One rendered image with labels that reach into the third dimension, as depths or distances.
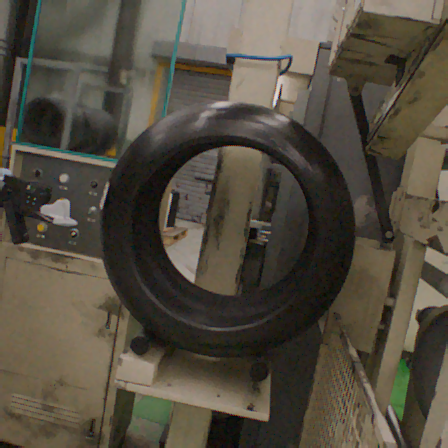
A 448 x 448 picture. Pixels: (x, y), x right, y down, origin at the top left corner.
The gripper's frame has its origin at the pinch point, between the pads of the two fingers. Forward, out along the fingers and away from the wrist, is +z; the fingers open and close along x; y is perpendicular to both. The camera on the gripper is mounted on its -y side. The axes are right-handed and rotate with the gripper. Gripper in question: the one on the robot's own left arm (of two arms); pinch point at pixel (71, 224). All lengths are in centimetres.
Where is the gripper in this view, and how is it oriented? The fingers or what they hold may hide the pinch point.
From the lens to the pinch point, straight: 138.0
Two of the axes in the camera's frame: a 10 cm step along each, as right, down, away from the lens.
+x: 1.0, -1.0, 9.9
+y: 3.0, -9.5, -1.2
